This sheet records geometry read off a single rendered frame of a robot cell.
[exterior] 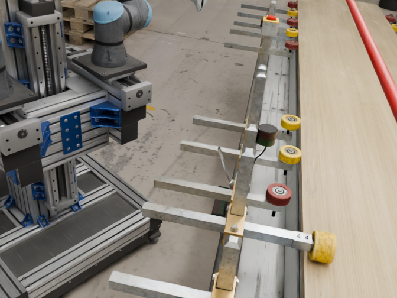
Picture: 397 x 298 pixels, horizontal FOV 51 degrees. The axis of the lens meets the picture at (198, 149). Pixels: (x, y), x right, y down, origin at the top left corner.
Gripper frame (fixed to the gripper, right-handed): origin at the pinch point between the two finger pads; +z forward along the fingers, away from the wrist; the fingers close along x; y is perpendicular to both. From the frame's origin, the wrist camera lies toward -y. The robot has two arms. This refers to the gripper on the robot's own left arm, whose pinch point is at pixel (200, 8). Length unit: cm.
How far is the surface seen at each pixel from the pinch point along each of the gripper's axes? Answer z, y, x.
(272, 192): 41, -56, 19
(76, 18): 102, 289, -126
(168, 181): 46, -26, 37
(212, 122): 48.4, -5.8, -8.0
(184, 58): 132, 197, -200
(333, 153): 42, -57, -19
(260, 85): 18.3, -31.7, 0.6
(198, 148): 46, -18, 14
